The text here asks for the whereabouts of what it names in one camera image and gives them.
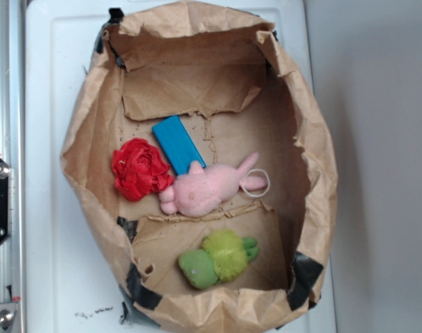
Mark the pink plush bunny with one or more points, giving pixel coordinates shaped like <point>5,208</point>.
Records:
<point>202,189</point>

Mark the brown paper bag box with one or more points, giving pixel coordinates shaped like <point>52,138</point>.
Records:
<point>237,92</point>

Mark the blue rectangular block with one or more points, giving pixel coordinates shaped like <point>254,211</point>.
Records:
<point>177,144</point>

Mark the red fabric rose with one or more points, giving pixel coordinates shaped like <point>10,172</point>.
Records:
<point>140,170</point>

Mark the green plush turtle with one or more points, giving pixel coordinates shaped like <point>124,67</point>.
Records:
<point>223,256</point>

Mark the white plastic tray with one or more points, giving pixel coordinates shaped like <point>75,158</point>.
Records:
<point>69,286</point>

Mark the aluminium frame rail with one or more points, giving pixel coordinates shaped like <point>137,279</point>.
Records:
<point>11,126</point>

